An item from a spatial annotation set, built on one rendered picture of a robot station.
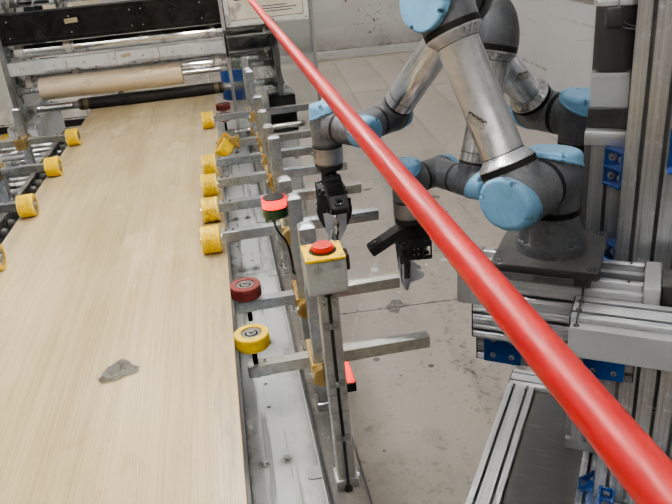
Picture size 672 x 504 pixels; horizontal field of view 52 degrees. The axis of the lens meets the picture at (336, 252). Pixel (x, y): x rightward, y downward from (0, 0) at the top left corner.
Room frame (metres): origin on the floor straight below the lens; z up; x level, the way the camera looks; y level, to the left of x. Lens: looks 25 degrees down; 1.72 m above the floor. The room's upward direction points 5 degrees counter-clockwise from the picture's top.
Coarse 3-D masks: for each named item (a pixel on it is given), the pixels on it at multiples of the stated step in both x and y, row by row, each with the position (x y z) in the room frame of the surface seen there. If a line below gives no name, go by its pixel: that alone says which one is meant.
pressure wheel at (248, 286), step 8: (240, 280) 1.63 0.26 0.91; (248, 280) 1.63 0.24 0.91; (256, 280) 1.62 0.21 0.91; (232, 288) 1.59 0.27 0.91; (240, 288) 1.59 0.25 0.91; (248, 288) 1.58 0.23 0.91; (256, 288) 1.59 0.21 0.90; (232, 296) 1.59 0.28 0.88; (240, 296) 1.57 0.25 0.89; (248, 296) 1.57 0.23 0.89; (256, 296) 1.58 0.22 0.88; (248, 312) 1.61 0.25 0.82
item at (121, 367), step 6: (120, 360) 1.29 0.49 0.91; (126, 360) 1.29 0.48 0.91; (108, 366) 1.26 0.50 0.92; (114, 366) 1.26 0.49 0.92; (120, 366) 1.26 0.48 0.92; (126, 366) 1.26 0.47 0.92; (132, 366) 1.26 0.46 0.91; (138, 366) 1.27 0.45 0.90; (102, 372) 1.26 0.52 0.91; (108, 372) 1.25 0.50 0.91; (114, 372) 1.25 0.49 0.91; (120, 372) 1.25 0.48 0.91; (126, 372) 1.25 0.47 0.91; (132, 372) 1.25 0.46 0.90; (102, 378) 1.23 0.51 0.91; (108, 378) 1.23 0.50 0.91; (114, 378) 1.23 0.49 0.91
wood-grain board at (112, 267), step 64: (128, 128) 3.49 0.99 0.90; (192, 128) 3.36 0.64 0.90; (64, 192) 2.54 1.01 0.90; (128, 192) 2.47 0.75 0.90; (192, 192) 2.40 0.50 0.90; (64, 256) 1.92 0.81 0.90; (128, 256) 1.88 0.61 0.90; (192, 256) 1.83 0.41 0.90; (0, 320) 1.55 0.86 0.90; (64, 320) 1.52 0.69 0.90; (128, 320) 1.49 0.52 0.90; (192, 320) 1.46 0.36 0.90; (0, 384) 1.26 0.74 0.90; (64, 384) 1.23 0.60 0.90; (128, 384) 1.21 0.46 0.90; (192, 384) 1.19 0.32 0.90; (0, 448) 1.04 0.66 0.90; (64, 448) 1.02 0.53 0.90; (128, 448) 1.01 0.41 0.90; (192, 448) 0.99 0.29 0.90
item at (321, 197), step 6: (342, 162) 1.68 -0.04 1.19; (318, 168) 1.66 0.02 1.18; (324, 168) 1.65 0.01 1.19; (330, 168) 1.65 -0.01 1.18; (336, 168) 1.65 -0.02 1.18; (324, 174) 1.67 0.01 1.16; (330, 174) 1.67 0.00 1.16; (318, 186) 1.69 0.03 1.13; (318, 192) 1.67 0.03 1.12; (324, 192) 1.65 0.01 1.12; (318, 198) 1.71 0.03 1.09; (324, 198) 1.65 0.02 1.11; (324, 204) 1.65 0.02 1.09
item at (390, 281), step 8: (352, 280) 1.66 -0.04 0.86; (360, 280) 1.66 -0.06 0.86; (368, 280) 1.65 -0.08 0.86; (376, 280) 1.65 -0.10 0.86; (384, 280) 1.65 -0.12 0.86; (392, 280) 1.65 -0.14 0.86; (352, 288) 1.63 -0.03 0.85; (360, 288) 1.64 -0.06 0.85; (368, 288) 1.64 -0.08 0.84; (376, 288) 1.64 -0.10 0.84; (384, 288) 1.65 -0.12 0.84; (392, 288) 1.65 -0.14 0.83; (264, 296) 1.62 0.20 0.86; (272, 296) 1.61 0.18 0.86; (280, 296) 1.61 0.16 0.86; (288, 296) 1.61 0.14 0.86; (240, 304) 1.59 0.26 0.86; (248, 304) 1.60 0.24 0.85; (256, 304) 1.60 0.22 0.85; (264, 304) 1.60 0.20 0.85; (272, 304) 1.61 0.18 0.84; (280, 304) 1.61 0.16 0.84; (288, 304) 1.61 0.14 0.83; (240, 312) 1.59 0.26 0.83
